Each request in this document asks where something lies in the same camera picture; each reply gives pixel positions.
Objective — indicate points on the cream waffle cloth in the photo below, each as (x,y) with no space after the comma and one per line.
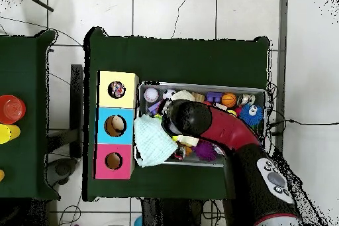
(184,95)

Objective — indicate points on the mint waffle cloth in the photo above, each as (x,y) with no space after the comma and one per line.
(152,141)

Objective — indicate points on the multicolour patterned cloth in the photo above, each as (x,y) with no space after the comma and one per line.
(116,89)

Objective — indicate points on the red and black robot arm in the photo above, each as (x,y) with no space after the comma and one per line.
(227,130)

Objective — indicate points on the shallow clear mesh bin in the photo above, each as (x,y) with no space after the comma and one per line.
(201,86)

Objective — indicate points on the wooden box with three holes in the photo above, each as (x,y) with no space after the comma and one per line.
(106,101)

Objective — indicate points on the black and white soccer ball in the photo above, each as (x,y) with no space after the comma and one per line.
(169,94)

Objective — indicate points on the white baseball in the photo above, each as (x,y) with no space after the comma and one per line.
(151,95)

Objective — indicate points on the purple spiky toy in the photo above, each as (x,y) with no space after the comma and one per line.
(205,151)

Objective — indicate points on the dark green table cloth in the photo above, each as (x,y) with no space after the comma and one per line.
(185,59)

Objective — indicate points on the small orange basketball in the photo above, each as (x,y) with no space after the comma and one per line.
(229,100)

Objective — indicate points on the labelled tin can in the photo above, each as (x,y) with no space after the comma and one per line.
(245,99)

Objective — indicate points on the blue spiky ball with eyes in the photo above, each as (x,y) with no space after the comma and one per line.
(251,117)

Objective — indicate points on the black upright stand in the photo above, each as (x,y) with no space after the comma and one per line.
(76,104)

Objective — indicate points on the grey round base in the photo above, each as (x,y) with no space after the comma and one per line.
(62,169)

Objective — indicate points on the neighbouring green covered table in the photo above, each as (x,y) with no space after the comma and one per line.
(23,64)

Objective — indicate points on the red plastic cup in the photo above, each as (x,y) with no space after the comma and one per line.
(12,109)

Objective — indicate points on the yellow plastic cup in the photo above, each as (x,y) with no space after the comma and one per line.
(9,133)

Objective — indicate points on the dark tripod leg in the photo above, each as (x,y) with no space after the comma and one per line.
(39,2)

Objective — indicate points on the small yellow object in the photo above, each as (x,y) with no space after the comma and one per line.
(1,175)

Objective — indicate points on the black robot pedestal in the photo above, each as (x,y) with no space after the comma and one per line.
(172,215)

